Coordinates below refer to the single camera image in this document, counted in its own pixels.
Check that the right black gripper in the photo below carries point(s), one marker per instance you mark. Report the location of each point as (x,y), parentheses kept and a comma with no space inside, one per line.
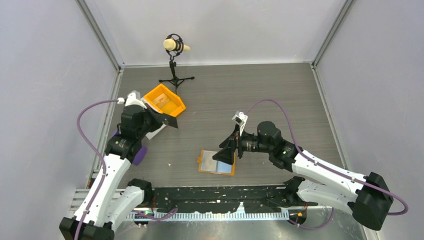
(227,154)

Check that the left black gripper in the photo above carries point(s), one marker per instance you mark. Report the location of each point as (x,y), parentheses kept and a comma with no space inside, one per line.
(156,124)

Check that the orange leather card holder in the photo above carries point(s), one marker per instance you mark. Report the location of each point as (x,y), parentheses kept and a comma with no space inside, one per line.
(223,169)

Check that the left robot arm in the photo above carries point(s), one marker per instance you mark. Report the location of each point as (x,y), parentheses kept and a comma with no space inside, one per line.
(99,216)

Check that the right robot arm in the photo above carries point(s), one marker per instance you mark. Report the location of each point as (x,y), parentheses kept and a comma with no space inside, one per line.
(365,197)

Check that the beige card in holder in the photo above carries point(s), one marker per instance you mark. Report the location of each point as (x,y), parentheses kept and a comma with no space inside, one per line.
(209,164)

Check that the card in orange bin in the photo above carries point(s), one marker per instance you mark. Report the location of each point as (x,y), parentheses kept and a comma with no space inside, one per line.
(161,100)

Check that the orange plastic bin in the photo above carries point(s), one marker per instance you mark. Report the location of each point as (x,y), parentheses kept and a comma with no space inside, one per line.
(174,107)

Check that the white plastic bin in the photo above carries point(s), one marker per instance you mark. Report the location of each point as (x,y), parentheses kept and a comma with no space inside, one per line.
(152,134)

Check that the purple plastic bin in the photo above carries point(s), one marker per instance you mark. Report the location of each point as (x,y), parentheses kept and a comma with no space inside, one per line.
(131,149)

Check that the black microphone tripod stand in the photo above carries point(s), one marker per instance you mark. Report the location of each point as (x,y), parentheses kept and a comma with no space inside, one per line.
(175,80)

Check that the beige microphone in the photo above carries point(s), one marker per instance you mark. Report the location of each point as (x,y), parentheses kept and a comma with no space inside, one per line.
(174,45)

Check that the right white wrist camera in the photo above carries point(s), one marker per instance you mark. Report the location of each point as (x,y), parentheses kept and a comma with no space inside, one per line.
(240,119)

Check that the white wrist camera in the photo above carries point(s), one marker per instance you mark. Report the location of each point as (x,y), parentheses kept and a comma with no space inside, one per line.
(133,98)
(240,119)

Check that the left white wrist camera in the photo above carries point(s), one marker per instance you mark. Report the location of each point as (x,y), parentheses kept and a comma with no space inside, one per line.
(133,98)

